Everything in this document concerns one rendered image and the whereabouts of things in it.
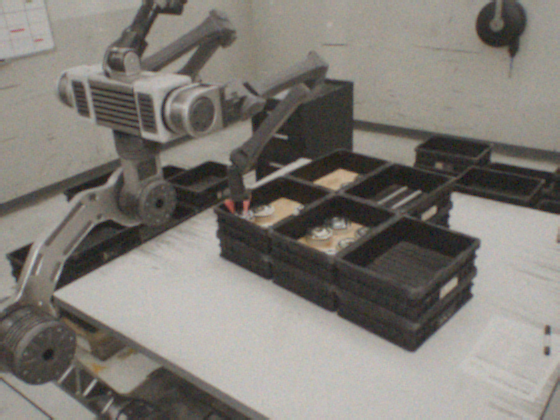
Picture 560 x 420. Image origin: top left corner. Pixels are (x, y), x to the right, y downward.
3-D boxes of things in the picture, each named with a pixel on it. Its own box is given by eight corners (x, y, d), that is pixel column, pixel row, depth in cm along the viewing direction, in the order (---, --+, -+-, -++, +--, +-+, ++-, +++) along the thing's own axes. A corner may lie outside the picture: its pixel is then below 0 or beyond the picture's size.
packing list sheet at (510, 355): (540, 407, 150) (540, 405, 149) (454, 371, 163) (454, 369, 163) (572, 339, 172) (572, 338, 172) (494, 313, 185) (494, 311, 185)
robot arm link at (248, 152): (300, 62, 189) (322, 83, 187) (306, 64, 194) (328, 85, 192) (224, 154, 205) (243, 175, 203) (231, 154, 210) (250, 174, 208)
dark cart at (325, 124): (307, 230, 388) (303, 103, 348) (257, 214, 414) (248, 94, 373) (352, 198, 429) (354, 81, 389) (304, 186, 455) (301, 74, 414)
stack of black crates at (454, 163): (486, 209, 371) (495, 144, 351) (469, 227, 350) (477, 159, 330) (428, 195, 394) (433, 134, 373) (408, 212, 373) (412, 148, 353)
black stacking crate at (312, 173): (336, 218, 227) (336, 193, 222) (283, 199, 246) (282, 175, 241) (392, 186, 252) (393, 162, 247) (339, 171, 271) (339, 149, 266)
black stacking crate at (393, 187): (401, 241, 208) (402, 214, 203) (337, 218, 227) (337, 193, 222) (454, 204, 233) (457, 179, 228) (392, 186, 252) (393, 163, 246)
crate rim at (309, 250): (332, 265, 178) (332, 258, 177) (266, 236, 198) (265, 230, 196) (402, 219, 203) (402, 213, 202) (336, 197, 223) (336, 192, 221)
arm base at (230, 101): (202, 125, 158) (196, 82, 152) (221, 117, 163) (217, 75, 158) (224, 129, 153) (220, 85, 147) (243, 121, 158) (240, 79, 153)
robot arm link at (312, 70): (318, 41, 186) (339, 61, 184) (302, 71, 196) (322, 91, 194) (222, 82, 158) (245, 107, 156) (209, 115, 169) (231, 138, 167)
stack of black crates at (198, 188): (207, 261, 330) (198, 192, 310) (172, 247, 347) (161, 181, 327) (250, 233, 358) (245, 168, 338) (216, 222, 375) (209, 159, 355)
